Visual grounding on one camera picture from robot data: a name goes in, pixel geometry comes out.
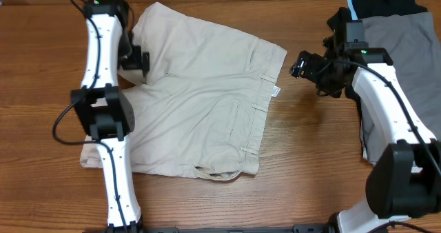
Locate light blue garment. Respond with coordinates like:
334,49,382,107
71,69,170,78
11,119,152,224
347,0,358,21

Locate grey garment on pile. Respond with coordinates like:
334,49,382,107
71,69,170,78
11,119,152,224
360,12,441,167

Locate beige shorts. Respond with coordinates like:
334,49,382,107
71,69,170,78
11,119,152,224
79,1,288,181

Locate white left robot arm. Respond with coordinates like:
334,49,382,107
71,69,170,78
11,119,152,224
71,0,150,232

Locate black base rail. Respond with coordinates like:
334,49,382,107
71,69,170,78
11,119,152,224
144,223,340,233

